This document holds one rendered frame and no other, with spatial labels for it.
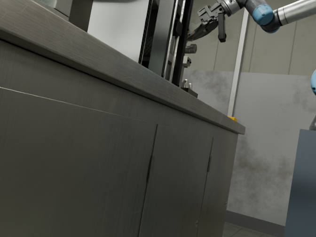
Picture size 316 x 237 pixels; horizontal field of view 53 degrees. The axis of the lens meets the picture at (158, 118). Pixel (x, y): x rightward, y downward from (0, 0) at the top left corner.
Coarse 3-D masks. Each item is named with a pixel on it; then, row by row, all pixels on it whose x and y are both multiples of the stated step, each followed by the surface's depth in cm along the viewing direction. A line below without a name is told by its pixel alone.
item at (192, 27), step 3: (189, 24) 138; (192, 24) 138; (195, 24) 137; (198, 24) 137; (189, 27) 138; (192, 27) 138; (195, 27) 137; (192, 30) 137; (201, 30) 136; (192, 33) 137; (195, 33) 136; (198, 33) 138; (189, 36) 138; (192, 36) 137
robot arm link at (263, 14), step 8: (248, 0) 127; (256, 0) 126; (264, 0) 126; (248, 8) 128; (256, 8) 125; (264, 8) 123; (256, 16) 125; (264, 16) 124; (272, 16) 126; (264, 24) 128
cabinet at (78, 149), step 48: (0, 48) 30; (0, 96) 31; (48, 96) 37; (96, 96) 45; (0, 144) 31; (48, 144) 37; (96, 144) 46; (144, 144) 61; (192, 144) 89; (0, 192) 32; (48, 192) 39; (96, 192) 48; (144, 192) 65; (192, 192) 96
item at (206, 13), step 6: (210, 6) 136; (216, 6) 135; (222, 6) 132; (198, 12) 136; (204, 12) 135; (210, 12) 134; (216, 12) 135; (222, 12) 134; (228, 12) 133; (204, 18) 135; (210, 18) 134; (216, 18) 135; (210, 24) 135; (216, 24) 137; (210, 30) 139
